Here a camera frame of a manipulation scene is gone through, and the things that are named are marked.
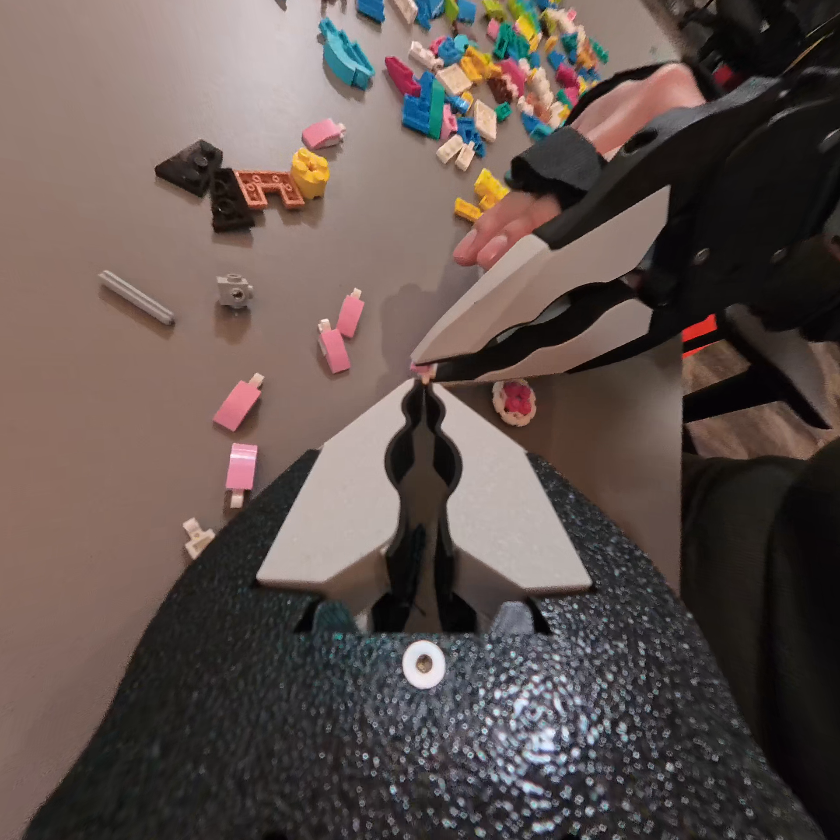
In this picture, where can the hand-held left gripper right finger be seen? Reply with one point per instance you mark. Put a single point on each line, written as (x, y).
(518, 525)

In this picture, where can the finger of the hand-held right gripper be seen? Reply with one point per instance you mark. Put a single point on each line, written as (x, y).
(590, 341)
(525, 282)

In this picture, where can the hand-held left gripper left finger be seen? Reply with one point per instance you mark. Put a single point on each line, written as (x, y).
(328, 525)

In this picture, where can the pink brick with white clip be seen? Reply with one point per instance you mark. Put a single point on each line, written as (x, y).
(236, 403)
(333, 348)
(241, 469)
(321, 133)
(350, 313)

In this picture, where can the pink curved slope brick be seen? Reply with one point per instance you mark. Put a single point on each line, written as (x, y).
(418, 366)

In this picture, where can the pile of colourful toy bricks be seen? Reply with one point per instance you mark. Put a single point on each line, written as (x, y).
(453, 79)

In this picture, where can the person's right forearm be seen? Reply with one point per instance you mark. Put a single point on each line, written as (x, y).
(807, 289)

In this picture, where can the grey desk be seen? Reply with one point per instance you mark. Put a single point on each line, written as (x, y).
(98, 426)

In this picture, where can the yellow plate brick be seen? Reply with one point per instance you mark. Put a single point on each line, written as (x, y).
(467, 210)

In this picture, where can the round white plate magenta studs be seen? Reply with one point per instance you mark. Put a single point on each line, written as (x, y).
(515, 400)

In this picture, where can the black chair base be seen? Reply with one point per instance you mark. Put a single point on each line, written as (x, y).
(754, 387)

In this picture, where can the yellow round brick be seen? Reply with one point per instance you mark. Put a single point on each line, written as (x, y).
(308, 172)

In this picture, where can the small grey studded brick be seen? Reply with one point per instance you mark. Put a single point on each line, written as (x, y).
(235, 290)

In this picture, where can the person's torso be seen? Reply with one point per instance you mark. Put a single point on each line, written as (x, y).
(774, 590)

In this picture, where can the teal arch brick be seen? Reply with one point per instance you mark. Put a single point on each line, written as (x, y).
(344, 56)

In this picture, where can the grey bar piece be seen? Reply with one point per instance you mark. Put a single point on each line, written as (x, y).
(134, 298)

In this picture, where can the black studded plate brick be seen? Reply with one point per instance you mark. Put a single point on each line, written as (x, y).
(229, 203)

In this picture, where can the dark brown wedge brick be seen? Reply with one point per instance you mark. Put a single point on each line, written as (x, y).
(190, 167)

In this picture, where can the orange bracket brick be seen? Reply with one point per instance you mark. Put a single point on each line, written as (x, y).
(269, 187)

